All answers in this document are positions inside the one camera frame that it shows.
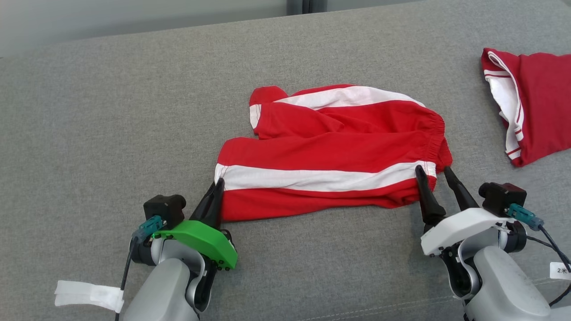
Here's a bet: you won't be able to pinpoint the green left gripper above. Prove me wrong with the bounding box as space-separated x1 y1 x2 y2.
154 177 238 271

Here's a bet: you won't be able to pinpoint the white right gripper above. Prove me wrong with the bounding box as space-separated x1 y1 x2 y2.
414 165 518 257

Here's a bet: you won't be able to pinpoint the red shorts with white stripe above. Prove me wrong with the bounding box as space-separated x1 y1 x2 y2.
214 84 454 222

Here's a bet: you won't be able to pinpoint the red Bulls basketball jersey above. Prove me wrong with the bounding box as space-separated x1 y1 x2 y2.
481 48 571 168

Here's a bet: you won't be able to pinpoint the teal left camera connector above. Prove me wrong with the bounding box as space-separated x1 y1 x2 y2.
132 215 165 242

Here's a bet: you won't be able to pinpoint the teal camera connector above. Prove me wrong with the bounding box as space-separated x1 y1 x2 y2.
507 203 545 231
132 215 165 242

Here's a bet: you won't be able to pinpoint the teal right camera connector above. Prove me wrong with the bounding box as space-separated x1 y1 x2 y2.
507 203 545 231

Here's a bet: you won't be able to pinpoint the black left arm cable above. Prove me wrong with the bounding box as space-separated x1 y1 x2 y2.
115 236 138 321

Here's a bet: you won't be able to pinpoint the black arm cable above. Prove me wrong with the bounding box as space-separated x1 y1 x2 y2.
526 225 571 308
115 236 138 321

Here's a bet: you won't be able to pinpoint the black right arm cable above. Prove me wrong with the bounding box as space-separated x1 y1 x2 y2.
526 225 571 308

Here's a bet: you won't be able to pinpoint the white printed cable label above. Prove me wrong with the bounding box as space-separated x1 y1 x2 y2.
550 262 571 281

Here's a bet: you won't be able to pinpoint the white tape cable flag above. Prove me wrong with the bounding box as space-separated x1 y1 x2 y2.
54 280 125 313

